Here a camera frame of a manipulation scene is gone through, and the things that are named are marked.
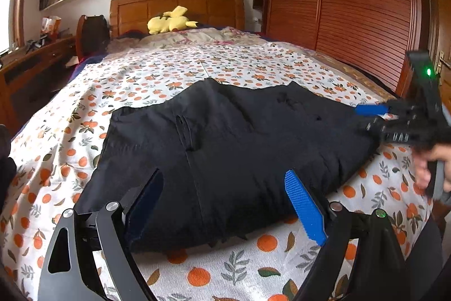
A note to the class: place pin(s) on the orange paper bag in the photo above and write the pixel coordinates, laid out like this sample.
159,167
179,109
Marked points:
51,26

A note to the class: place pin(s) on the wooden framed window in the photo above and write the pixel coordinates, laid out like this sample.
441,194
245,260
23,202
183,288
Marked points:
7,22

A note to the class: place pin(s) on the wooden headboard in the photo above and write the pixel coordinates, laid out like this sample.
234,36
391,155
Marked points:
211,8

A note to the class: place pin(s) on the dark blue blanket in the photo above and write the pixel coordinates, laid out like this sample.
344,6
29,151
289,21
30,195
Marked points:
88,64

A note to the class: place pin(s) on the black coat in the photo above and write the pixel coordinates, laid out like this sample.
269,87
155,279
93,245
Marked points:
229,146

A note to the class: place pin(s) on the beige patterned blanket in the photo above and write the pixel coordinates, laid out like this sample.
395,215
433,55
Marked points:
352,71

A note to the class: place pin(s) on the person's right hand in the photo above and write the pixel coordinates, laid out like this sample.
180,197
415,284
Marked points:
421,170

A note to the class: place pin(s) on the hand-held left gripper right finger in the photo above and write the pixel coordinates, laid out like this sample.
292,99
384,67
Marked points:
306,209

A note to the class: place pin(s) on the floral pillow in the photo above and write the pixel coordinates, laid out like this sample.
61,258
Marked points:
197,36

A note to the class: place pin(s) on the wooden door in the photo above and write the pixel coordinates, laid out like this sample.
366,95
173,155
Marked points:
437,22

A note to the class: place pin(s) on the orange print bed sheet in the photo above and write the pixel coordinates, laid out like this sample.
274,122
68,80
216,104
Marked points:
141,75

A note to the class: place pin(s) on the wooden desk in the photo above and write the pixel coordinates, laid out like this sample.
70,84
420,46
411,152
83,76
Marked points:
21,71

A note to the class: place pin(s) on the person's dark clothing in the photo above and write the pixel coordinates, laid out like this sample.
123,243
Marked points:
430,251

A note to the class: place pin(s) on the yellow plush toy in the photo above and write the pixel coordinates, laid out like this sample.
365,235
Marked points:
162,24

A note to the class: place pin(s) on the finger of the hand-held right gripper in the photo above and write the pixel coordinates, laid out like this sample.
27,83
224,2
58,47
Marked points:
370,109
377,128

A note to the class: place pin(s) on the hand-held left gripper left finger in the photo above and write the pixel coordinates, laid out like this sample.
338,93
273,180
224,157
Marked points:
146,202

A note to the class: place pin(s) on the black chair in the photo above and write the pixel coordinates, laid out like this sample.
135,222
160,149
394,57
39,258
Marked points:
93,36

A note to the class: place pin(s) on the wooden slatted wardrobe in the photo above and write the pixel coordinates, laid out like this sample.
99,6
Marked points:
352,4

